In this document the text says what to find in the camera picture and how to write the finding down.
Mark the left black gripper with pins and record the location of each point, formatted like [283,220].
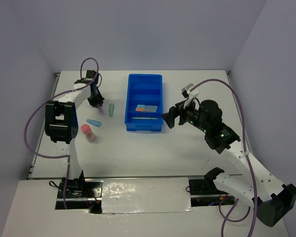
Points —
[94,103]

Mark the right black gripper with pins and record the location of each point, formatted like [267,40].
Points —
[174,111]

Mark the purple pink highlighter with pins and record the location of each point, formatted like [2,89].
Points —
[101,110]

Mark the green highlighter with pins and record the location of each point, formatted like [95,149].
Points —
[111,109]

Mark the red pink highlighter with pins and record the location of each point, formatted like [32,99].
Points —
[88,133]

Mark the blue cap clear highlighter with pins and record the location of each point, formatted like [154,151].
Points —
[147,106]

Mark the orange cap grey highlighter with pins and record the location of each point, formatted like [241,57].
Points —
[151,110]

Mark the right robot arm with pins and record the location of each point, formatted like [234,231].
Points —
[272,197]

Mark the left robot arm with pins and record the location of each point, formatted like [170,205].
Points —
[61,125]

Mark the blue compartment tray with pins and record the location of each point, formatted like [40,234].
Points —
[144,89]

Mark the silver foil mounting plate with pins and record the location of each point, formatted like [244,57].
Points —
[138,195]

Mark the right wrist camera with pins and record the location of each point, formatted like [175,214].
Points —
[189,93]

